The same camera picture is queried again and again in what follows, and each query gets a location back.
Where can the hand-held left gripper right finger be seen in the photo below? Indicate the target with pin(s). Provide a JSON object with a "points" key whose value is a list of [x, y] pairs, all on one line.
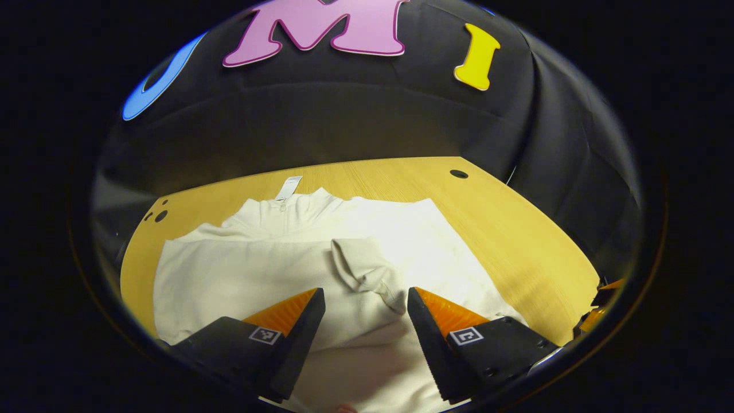
{"points": [[430, 344]]}

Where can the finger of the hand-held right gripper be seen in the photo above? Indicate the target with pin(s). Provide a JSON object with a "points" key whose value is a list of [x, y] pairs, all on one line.
{"points": [[612, 284], [592, 321]]}

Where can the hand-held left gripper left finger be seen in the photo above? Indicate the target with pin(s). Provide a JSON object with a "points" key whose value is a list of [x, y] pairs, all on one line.
{"points": [[301, 344]]}

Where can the white zip sweatshirt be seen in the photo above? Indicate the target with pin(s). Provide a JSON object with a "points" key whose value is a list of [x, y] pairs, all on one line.
{"points": [[258, 269]]}

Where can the black backdrop cloth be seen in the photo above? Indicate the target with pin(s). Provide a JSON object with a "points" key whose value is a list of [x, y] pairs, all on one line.
{"points": [[344, 115]]}

